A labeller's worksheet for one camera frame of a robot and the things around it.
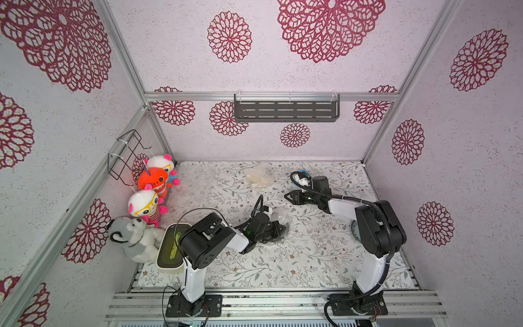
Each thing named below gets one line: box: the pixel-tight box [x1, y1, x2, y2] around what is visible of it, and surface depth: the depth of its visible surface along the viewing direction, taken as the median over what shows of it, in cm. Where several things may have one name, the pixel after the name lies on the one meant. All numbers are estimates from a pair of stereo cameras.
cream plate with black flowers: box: [245, 163, 276, 189], surface depth 112 cm
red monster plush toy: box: [137, 167, 174, 199], surface depth 91 cm
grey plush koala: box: [108, 216, 165, 264], surface depth 78 cm
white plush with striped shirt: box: [128, 190, 169, 228], surface depth 82 cm
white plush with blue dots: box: [144, 153, 180, 186], surface depth 97 cm
